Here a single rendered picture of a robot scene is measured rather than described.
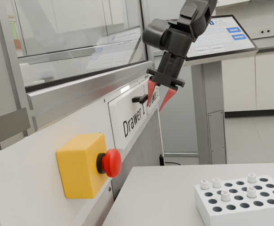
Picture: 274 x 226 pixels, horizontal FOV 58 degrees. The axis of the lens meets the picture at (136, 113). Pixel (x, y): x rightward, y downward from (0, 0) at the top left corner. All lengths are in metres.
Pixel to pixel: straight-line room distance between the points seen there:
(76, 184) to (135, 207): 0.15
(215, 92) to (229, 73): 2.03
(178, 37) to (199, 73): 0.93
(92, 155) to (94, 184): 0.04
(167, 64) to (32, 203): 0.45
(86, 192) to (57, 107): 0.12
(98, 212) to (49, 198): 0.19
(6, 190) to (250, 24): 4.18
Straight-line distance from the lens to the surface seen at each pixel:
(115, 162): 0.34
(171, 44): 0.64
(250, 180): 0.44
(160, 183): 0.53
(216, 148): 1.69
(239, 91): 3.66
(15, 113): 0.29
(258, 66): 3.64
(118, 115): 0.54
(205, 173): 0.55
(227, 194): 0.39
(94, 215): 0.50
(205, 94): 1.56
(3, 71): 0.29
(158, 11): 2.38
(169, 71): 0.64
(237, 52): 1.56
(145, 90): 0.84
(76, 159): 0.33
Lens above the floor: 1.01
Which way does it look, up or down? 13 degrees down
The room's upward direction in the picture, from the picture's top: 8 degrees counter-clockwise
